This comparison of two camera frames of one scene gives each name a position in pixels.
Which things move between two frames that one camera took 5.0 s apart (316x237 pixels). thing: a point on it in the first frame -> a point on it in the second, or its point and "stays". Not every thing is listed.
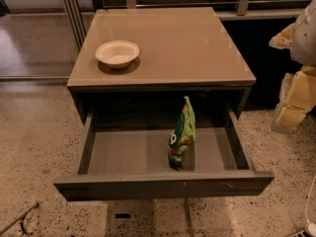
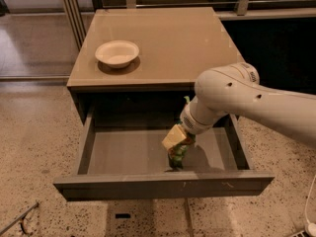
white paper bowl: (118, 53) stays
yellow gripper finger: (301, 99) -> (174, 137)
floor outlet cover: (122, 215) stays
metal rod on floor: (21, 218) stays
